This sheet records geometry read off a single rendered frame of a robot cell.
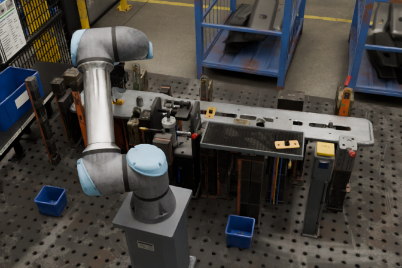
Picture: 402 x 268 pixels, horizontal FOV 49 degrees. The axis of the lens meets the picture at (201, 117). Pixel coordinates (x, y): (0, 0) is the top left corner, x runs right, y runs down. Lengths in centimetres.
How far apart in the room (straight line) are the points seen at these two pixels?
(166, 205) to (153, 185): 11
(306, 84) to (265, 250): 247
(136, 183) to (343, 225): 100
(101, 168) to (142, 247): 34
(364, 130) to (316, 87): 211
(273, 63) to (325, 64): 61
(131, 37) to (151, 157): 40
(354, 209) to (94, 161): 121
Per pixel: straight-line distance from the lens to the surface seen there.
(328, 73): 431
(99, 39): 146
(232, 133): 166
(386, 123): 261
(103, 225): 202
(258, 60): 410
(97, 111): 139
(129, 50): 146
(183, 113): 177
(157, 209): 143
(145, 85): 230
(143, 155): 134
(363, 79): 399
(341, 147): 182
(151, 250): 154
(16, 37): 241
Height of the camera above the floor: 222
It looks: 37 degrees down
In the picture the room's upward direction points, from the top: 2 degrees counter-clockwise
